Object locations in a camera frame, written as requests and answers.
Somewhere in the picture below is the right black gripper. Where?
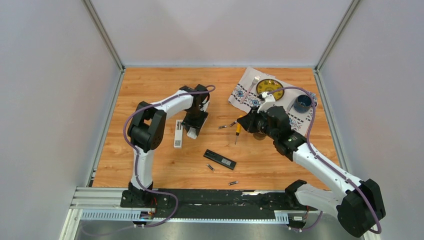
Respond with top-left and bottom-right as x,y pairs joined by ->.
237,106 -> 277,141

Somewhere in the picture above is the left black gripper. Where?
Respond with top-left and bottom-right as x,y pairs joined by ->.
182,108 -> 209,137

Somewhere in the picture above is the white remote orange battery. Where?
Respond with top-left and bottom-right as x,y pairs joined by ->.
187,102 -> 210,140

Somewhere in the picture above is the yellow handled screwdriver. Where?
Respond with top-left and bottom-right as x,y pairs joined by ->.
234,115 -> 243,145

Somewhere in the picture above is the white remote with QR code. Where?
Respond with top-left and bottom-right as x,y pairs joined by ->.
173,119 -> 183,149

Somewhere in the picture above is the black remote control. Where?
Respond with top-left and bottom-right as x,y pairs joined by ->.
203,149 -> 237,170

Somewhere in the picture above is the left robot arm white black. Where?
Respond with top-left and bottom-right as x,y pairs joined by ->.
123,84 -> 215,208

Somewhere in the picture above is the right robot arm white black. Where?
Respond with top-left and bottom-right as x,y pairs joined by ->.
237,106 -> 386,238

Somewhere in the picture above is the brown glass cup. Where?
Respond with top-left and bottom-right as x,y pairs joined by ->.
253,132 -> 267,141

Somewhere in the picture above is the patterned white placemat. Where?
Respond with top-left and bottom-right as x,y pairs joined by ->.
227,67 -> 318,137

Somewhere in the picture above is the yellow patterned plate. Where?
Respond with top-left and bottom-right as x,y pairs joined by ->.
255,78 -> 285,101

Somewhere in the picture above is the dark blue mug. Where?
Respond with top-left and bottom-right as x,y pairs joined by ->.
293,94 -> 314,113

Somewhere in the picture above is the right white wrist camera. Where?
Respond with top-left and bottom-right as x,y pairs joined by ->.
257,91 -> 276,113

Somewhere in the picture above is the pink handled fork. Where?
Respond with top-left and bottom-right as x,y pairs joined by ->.
239,75 -> 261,104

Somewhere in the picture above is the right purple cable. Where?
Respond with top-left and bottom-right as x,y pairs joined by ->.
264,86 -> 382,235

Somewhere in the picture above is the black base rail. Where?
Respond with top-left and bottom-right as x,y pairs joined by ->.
120,188 -> 308,220

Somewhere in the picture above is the aluminium frame rail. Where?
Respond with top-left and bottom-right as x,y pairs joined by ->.
71,187 -> 372,226

